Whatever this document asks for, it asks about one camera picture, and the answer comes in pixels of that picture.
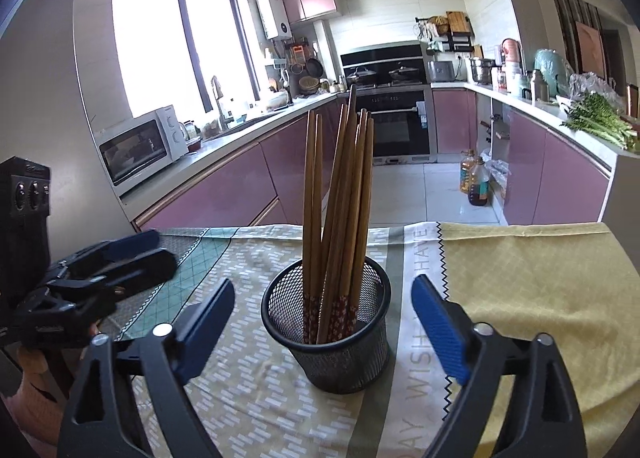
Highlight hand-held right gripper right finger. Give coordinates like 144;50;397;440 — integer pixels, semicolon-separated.
411;274;587;458

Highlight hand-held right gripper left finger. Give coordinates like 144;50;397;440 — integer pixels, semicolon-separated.
57;278;237;458

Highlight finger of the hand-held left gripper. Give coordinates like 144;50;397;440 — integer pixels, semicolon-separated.
55;229;161;271
12;248;179;349

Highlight black mesh utensil holder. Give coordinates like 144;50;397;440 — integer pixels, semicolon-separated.
261;254;392;394

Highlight bunch of wooden chopsticks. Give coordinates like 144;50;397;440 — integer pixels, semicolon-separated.
301;84;376;345

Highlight person's left forearm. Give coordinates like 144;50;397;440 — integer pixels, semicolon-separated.
12;338;71;439

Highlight printed green yellow tablecloth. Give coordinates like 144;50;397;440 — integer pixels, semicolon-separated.
90;220;636;458

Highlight pink base cabinets with sink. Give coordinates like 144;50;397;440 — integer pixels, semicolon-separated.
120;90;351;231

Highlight white microwave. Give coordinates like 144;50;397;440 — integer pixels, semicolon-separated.
95;104;191;199

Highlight dark oil bottle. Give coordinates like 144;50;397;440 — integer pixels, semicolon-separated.
467;155;492;206

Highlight yellow oil bottle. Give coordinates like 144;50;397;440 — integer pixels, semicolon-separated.
459;149;478;194

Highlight crumpled plastic bag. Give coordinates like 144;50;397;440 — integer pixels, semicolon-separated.
482;158;508;199

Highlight chrome faucet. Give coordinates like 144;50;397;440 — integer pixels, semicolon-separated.
210;75;229;131

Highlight kitchen window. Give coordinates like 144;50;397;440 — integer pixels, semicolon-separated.
111;0;261;131

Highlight black integrated stove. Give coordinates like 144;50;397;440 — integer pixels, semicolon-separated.
340;43;435;166

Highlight hanging frying pans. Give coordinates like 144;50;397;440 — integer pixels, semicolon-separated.
287;40;326;94

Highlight steel stockpot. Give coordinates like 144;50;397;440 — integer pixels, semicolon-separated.
469;57;496;85

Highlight bunch of green vegetables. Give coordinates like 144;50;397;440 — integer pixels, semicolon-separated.
560;93;640;153

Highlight white water heater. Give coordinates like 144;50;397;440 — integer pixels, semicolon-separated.
256;0;292;40

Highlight mint green appliance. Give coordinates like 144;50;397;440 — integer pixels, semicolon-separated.
532;48;573;96

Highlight clear plastic bag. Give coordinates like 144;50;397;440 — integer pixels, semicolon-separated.
567;72;618;104

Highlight wooden cutting board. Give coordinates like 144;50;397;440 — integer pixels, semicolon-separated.
446;10;473;36

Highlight black wall rack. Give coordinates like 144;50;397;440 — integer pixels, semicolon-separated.
414;13;476;55

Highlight striped wall panel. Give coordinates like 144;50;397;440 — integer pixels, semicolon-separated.
551;0;621;84

